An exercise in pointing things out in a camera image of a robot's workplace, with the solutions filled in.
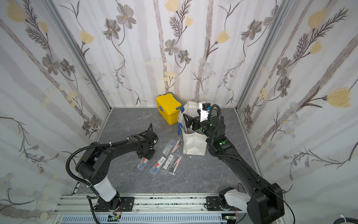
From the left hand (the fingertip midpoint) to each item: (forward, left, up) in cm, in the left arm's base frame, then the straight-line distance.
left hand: (151, 154), depth 93 cm
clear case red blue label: (-9, -5, +2) cm, 10 cm away
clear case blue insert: (+5, -12, +1) cm, 13 cm away
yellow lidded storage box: (+33, -12, +13) cm, 37 cm away
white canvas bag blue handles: (+2, -29, +12) cm, 31 cm away
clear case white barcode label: (-6, -12, +1) cm, 14 cm away
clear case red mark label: (-7, +5, +1) cm, 8 cm away
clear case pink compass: (-8, -17, 0) cm, 19 cm away
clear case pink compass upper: (+6, -17, +1) cm, 18 cm away
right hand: (+6, -27, +35) cm, 45 cm away
